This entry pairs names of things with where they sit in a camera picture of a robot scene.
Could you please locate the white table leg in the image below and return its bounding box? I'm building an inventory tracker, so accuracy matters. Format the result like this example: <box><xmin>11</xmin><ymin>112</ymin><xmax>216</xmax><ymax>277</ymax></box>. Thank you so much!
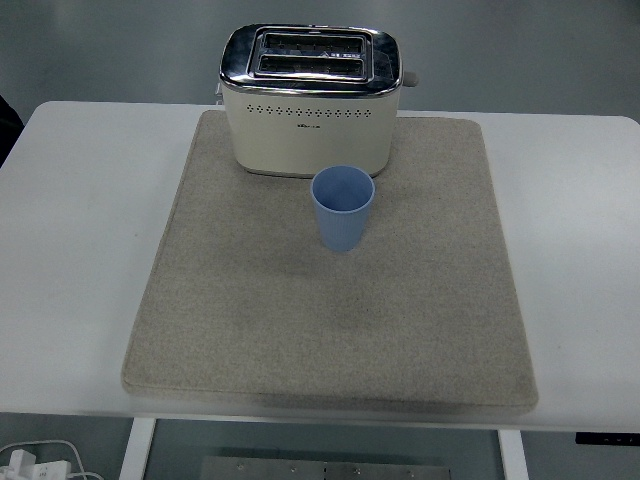
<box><xmin>497</xmin><ymin>428</ymin><xmax>530</xmax><ymax>480</ymax></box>
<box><xmin>118</xmin><ymin>417</ymin><xmax>157</xmax><ymax>480</ymax></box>

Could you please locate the white power strip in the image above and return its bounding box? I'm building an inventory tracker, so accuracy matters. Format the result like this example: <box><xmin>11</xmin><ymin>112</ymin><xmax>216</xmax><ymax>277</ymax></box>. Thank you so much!
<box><xmin>0</xmin><ymin>448</ymin><xmax>71</xmax><ymax>480</ymax></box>

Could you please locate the cream and chrome toaster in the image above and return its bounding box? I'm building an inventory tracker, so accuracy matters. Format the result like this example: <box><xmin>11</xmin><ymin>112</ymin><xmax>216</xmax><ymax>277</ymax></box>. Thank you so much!
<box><xmin>215</xmin><ymin>22</ymin><xmax>421</xmax><ymax>181</ymax></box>

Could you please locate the white power cable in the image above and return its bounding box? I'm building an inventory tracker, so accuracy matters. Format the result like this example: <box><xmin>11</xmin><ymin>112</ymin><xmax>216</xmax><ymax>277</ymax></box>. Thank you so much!
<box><xmin>0</xmin><ymin>438</ymin><xmax>104</xmax><ymax>480</ymax></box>

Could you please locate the beige fabric mat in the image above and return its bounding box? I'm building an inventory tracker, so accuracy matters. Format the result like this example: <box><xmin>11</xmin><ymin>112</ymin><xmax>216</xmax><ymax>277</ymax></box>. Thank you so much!
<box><xmin>121</xmin><ymin>109</ymin><xmax>541</xmax><ymax>417</ymax></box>

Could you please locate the grey metal plate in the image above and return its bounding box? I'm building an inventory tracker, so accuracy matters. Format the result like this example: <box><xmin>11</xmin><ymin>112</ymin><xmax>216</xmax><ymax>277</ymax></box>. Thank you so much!
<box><xmin>199</xmin><ymin>455</ymin><xmax>454</xmax><ymax>480</ymax></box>

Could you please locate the blue ribbed plastic cup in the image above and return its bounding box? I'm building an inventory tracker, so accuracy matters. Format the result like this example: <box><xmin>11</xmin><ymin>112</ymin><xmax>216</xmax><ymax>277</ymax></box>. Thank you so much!
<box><xmin>310</xmin><ymin>165</ymin><xmax>376</xmax><ymax>255</ymax></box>

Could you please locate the black table control box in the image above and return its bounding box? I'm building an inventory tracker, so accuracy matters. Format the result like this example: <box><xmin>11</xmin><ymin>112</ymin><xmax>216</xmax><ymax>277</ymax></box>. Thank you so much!
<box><xmin>574</xmin><ymin>432</ymin><xmax>640</xmax><ymax>446</ymax></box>

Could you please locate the person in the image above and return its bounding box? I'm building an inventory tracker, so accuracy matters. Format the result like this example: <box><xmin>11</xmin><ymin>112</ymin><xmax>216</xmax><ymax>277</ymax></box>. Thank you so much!
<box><xmin>0</xmin><ymin>94</ymin><xmax>25</xmax><ymax>169</ymax></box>

